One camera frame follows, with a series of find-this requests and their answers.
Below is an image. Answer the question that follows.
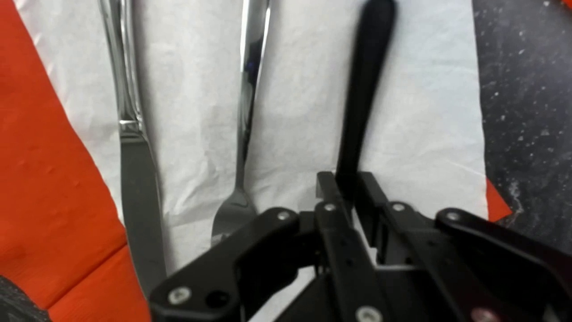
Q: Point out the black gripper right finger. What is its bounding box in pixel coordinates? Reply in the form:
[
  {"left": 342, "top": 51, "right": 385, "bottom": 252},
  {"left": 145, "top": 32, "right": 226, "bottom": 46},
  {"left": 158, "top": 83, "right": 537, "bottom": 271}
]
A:
[{"left": 356, "top": 171, "right": 572, "bottom": 322}]

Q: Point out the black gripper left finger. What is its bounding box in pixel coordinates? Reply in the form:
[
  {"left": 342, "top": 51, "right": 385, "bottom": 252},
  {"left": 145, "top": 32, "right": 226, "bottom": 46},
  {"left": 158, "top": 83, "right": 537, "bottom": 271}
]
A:
[{"left": 149, "top": 169, "right": 390, "bottom": 322}]

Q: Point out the silver metal knife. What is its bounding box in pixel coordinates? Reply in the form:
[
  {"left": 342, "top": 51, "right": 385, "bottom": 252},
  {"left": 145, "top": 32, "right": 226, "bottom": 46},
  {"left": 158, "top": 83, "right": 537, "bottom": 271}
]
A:
[{"left": 99, "top": 0, "right": 170, "bottom": 296}]

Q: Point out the silver metal fork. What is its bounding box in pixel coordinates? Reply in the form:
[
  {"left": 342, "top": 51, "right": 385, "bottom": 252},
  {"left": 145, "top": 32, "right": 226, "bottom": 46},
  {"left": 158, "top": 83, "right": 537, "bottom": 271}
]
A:
[{"left": 209, "top": 0, "right": 274, "bottom": 246}]

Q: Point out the black plastic utensil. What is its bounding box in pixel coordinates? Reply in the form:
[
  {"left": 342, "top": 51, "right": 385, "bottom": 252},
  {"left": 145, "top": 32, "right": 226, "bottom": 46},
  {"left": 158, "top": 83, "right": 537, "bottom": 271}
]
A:
[{"left": 333, "top": 0, "right": 399, "bottom": 200}]

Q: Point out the white paper napkin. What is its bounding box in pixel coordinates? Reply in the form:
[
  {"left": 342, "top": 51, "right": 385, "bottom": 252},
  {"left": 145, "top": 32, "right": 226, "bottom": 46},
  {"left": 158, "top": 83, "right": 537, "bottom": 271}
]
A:
[{"left": 13, "top": 0, "right": 492, "bottom": 322}]

